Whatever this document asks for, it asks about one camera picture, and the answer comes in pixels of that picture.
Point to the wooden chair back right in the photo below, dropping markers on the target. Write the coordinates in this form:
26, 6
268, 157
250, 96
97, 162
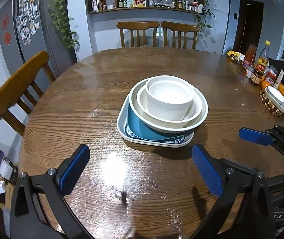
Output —
179, 34

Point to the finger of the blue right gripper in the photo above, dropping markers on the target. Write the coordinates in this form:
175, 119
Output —
256, 137

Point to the medium white bowl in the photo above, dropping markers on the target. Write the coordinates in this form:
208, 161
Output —
197, 110

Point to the wooden chair back left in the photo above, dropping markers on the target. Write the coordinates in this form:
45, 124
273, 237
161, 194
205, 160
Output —
137, 31

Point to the orange fruit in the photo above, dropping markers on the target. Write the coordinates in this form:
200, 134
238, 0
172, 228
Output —
264, 85

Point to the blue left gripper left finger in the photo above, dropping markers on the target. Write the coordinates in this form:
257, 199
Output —
71, 169

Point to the wooden chair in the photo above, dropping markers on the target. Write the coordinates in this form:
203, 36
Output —
137, 31
179, 34
17, 85

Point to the red lid chili jar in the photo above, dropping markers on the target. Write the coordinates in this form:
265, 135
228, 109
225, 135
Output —
270, 75

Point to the small white ceramic cup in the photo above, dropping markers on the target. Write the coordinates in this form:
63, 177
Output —
169, 93

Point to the vinegar bottle yellow cap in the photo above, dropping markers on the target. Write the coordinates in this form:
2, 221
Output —
263, 59

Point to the large white bowl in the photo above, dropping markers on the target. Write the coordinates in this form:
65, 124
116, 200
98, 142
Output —
134, 107

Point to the grey refrigerator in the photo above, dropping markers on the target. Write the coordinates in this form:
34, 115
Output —
26, 28

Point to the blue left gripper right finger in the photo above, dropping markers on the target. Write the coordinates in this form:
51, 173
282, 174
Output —
212, 171

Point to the brown sauce jar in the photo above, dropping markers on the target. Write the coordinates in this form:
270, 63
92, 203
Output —
256, 78

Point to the red sauce bottle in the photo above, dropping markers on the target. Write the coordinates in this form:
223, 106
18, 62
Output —
250, 56

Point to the right green vine plant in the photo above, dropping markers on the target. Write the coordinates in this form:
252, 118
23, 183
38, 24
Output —
204, 16

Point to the yellow snack packet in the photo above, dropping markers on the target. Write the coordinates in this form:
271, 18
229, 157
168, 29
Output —
235, 56

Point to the wooden bead trivet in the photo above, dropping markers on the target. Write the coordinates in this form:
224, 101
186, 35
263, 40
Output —
270, 105

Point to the hanging green vine plant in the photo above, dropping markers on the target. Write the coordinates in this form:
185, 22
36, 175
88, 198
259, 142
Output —
58, 12

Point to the blue square plate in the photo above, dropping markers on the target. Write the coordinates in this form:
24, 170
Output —
137, 129

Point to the large patterned square plate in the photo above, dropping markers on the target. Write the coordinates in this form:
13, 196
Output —
122, 124

